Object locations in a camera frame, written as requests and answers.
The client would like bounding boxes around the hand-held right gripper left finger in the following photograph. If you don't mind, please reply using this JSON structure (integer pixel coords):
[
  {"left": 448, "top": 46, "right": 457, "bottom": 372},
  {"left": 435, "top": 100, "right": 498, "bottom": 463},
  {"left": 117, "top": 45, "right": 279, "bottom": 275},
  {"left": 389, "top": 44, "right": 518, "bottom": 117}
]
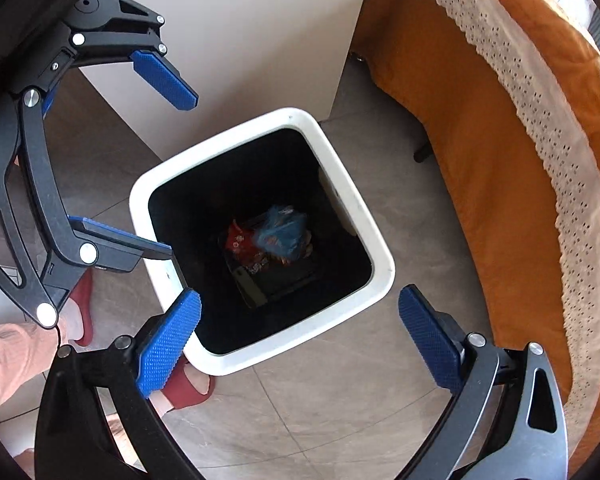
[{"left": 34, "top": 288, "right": 202, "bottom": 480}]

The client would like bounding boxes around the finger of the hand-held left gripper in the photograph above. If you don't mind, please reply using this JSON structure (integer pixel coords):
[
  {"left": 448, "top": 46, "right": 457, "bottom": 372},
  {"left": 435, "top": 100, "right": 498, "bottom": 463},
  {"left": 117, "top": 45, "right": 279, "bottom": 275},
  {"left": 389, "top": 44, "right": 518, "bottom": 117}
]
[
  {"left": 10, "top": 0, "right": 199, "bottom": 111},
  {"left": 0, "top": 87, "right": 173, "bottom": 328}
]

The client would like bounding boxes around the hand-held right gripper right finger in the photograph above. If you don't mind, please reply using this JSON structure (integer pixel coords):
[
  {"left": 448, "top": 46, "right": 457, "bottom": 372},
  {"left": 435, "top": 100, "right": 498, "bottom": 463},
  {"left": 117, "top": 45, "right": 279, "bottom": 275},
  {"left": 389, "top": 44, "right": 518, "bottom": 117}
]
[{"left": 398, "top": 284, "right": 570, "bottom": 480}]

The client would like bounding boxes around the white square trash bin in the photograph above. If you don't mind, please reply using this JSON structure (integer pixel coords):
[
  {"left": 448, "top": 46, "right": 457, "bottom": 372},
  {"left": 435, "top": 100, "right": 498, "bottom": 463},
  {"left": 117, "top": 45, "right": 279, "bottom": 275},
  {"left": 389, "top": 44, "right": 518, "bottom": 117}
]
[{"left": 129, "top": 106, "right": 396, "bottom": 377}]

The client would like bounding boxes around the red slipper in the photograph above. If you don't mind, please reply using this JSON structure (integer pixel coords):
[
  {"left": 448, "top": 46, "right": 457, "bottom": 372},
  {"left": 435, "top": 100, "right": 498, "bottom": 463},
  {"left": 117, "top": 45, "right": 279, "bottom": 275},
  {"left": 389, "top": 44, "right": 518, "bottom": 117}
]
[
  {"left": 60, "top": 267, "right": 96, "bottom": 348},
  {"left": 162, "top": 362, "right": 216, "bottom": 411}
]

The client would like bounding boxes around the person's foot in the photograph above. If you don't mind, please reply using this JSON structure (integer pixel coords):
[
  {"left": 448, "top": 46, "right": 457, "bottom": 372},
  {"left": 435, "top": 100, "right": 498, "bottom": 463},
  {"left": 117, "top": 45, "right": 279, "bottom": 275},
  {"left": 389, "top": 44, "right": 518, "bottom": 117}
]
[
  {"left": 57, "top": 305, "right": 86, "bottom": 346},
  {"left": 147, "top": 385, "right": 181, "bottom": 418}
]

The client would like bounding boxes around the dark flat wrapper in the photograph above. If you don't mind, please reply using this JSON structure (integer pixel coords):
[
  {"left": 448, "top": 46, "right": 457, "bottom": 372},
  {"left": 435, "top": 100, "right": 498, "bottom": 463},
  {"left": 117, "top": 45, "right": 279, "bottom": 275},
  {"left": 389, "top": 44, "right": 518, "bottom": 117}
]
[{"left": 232, "top": 266, "right": 269, "bottom": 308}]

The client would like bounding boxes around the white furniture panel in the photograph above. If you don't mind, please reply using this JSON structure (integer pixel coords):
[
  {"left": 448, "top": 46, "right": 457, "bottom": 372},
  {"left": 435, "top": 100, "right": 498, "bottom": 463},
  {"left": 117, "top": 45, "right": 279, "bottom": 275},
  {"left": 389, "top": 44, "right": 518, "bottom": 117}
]
[{"left": 77, "top": 0, "right": 376, "bottom": 161}]

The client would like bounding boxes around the red snack packet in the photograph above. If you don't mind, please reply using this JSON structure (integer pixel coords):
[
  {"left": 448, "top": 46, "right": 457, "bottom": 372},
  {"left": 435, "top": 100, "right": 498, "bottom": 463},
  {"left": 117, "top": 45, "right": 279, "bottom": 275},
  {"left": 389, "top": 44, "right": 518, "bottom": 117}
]
[{"left": 225, "top": 217, "right": 268, "bottom": 266}]

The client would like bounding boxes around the blue snack packet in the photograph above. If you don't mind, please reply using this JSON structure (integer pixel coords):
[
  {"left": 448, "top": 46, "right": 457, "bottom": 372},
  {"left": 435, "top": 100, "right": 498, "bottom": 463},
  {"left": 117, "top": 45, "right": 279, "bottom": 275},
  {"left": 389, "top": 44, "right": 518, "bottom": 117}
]
[{"left": 254, "top": 204, "right": 311, "bottom": 262}]

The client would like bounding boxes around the person's pink trouser leg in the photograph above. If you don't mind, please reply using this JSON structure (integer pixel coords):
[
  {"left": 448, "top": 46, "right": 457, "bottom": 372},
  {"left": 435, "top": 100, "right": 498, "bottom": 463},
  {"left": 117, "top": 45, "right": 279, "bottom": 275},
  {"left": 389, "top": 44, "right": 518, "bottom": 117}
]
[{"left": 0, "top": 322, "right": 61, "bottom": 411}]

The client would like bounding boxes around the orange bed blanket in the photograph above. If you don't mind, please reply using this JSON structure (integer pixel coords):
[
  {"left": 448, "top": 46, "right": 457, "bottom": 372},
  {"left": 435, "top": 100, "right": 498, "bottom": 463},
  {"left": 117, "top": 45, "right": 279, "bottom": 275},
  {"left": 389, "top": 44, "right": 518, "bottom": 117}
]
[{"left": 350, "top": 0, "right": 600, "bottom": 480}]

